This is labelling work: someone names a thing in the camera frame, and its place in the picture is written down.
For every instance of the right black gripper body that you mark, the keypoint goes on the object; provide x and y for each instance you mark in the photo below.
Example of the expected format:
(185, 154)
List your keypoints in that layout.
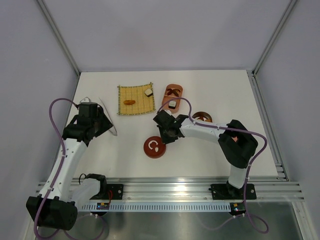
(166, 137)

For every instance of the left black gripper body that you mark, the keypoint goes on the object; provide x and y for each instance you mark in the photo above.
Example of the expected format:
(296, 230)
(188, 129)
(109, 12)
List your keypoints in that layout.
(101, 123)

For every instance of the white black sushi cube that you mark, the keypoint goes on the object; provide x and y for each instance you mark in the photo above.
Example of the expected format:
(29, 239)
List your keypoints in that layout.
(172, 104)

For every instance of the red round bowl lid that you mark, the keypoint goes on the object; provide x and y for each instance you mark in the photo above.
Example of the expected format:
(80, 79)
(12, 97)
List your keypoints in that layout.
(153, 147)

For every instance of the curved red sausage piece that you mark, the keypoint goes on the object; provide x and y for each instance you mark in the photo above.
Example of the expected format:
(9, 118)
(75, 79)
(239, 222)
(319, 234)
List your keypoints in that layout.
(172, 91)

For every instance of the dark red sausage piece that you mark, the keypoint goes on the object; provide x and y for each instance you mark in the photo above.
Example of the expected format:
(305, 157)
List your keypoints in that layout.
(176, 93)

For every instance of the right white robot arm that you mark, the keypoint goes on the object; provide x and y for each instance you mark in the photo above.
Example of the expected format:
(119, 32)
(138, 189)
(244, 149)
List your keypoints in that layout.
(237, 145)

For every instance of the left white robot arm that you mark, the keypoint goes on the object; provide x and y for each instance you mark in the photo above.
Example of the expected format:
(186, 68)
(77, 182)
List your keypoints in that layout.
(54, 207)

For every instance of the orange carrot piece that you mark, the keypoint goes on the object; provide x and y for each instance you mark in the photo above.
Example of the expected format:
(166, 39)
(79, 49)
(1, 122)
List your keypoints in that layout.
(129, 102)

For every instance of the round metal bowl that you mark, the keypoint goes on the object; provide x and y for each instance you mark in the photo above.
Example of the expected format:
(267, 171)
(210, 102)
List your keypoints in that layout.
(202, 116)

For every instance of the yellow bamboo mat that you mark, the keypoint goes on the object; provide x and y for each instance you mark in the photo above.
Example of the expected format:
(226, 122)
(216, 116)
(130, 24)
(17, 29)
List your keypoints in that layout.
(143, 104)

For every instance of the white brown sushi cube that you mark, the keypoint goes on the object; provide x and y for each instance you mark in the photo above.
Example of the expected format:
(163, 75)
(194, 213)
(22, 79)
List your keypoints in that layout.
(148, 92)

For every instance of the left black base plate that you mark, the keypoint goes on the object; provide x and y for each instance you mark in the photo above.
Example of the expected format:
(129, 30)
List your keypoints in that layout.
(113, 191)

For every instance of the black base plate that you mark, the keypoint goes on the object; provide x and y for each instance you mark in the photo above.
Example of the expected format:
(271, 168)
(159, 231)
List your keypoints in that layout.
(224, 191)
(113, 191)

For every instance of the white slotted cable duct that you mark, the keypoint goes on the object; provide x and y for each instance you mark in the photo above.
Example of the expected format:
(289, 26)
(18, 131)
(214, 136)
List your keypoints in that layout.
(156, 207)

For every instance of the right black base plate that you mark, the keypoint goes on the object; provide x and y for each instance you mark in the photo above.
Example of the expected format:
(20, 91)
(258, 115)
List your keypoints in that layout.
(224, 191)

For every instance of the left aluminium frame post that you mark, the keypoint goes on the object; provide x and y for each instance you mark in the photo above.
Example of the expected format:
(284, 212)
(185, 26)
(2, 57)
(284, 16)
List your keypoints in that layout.
(44, 9)

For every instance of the aluminium frame post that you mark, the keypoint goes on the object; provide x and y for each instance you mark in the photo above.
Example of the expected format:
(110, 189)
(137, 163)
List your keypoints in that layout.
(275, 35)
(44, 9)

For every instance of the right aluminium frame post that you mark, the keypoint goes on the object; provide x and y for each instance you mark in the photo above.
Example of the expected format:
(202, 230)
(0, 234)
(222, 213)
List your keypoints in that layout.
(275, 35)

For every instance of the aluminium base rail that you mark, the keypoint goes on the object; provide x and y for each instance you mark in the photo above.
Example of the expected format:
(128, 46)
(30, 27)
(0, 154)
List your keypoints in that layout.
(196, 189)

